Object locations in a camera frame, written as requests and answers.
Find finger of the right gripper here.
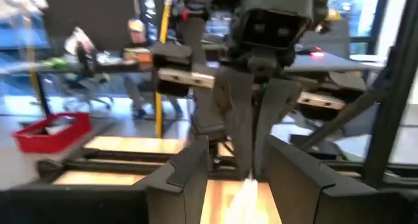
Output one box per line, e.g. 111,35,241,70
214,67,262,181
253,76,303,180

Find black desk device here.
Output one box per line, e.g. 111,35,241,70
76,42,96,72

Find yellow hanging cable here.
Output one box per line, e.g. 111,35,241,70
153,0,173,139

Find computer mouse with light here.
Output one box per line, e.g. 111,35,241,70
297,46,326,58

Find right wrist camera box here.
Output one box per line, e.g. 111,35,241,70
241,8,313,52

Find dark panel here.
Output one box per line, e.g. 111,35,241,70
42,0,138,52

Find black table frame rail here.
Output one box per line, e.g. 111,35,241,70
35,150,242,182

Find grey desk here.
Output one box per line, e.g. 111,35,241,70
283,52,387,73

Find white crumpled material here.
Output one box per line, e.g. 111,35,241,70
0,0,50,19

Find orange box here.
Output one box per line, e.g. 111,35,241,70
123,47,153,63

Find red bin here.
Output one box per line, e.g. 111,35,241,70
12,111,93,154

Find green object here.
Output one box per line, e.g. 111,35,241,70
42,56,70,69

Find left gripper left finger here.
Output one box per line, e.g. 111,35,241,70
0,135,210,224

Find person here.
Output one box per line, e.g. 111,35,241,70
122,17,185,120

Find clear plastic bag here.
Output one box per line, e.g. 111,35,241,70
223,174,270,224

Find blue plastic cover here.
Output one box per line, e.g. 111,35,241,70
0,17,50,50

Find black diagonal frame brace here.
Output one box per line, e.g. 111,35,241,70
298,88,388,152

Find white office chair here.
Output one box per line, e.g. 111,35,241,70
61,72,114,111

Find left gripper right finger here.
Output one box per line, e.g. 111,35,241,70
264,135,418,224

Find long dark desk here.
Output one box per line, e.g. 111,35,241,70
0,59,155,75

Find black frame post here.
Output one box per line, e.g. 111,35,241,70
362,0,418,187

